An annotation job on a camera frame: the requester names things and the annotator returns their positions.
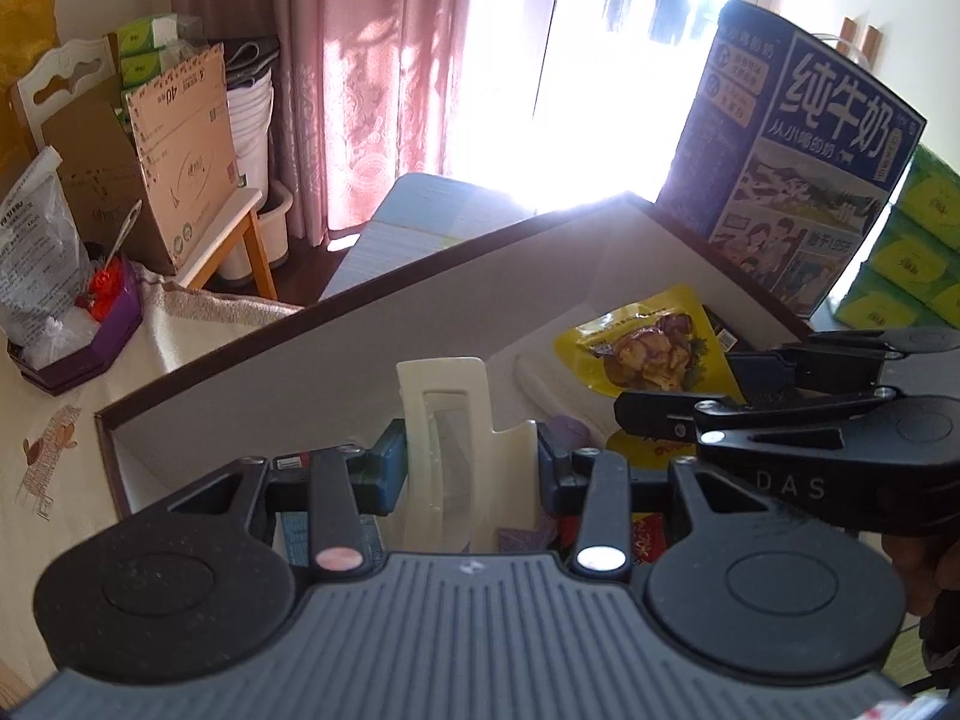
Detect yellow snack packet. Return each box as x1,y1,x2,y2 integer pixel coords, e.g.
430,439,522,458
553,283,749,460

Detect metal spoon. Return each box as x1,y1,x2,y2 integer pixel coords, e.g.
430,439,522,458
96,199,145,280

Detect blue dental floss box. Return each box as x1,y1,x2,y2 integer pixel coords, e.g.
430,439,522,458
276,452,317,565

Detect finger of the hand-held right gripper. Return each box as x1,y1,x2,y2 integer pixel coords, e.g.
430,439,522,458
613,386,902,446
722,326,960,404

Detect blue milk carton box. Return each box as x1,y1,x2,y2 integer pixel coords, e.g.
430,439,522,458
656,0,929,317

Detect pink curtain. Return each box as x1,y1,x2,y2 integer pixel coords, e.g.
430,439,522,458
169,0,482,250

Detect purple cosmetic tube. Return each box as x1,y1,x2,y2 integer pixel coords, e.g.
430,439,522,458
497,416,595,554

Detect beige printed blanket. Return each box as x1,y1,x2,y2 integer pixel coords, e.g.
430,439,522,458
0,270,302,691

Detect clear printed plastic bag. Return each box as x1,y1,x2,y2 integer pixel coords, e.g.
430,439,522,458
0,145,89,347

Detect green tissue packs on chair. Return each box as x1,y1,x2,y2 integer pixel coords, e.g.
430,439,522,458
111,12,197,91

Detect brown cardboard storage box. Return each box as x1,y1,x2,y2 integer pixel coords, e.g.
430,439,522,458
94,191,826,541

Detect white slim tube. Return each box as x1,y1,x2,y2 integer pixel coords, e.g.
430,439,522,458
514,355,602,430

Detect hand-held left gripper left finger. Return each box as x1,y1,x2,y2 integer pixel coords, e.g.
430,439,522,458
160,420,407,584

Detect purple hexagonal box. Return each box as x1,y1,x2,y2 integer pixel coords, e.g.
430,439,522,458
6,259,145,396

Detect white hair claw clip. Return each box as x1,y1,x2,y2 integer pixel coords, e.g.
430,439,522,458
395,356,561,554

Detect white bucket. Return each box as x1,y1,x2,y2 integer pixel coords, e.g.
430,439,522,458
223,79,295,267

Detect person's right hand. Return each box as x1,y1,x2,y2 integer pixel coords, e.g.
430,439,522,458
881,531,951,617

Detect red snack packet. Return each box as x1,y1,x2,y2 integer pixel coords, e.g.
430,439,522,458
632,512,667,565

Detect open brown cardboard box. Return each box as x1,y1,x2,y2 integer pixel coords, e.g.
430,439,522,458
40,43,246,276

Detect red toy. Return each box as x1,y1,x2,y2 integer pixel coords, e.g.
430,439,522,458
75,265,126,317

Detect stack of green tissue packs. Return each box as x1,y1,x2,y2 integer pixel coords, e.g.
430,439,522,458
831,141,960,332

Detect black product box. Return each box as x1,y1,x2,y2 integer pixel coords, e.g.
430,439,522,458
703,306,742,355

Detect yellow plastic bag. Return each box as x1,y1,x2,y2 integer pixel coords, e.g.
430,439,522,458
0,0,59,175

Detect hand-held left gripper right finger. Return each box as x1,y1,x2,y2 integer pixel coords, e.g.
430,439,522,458
535,436,812,584

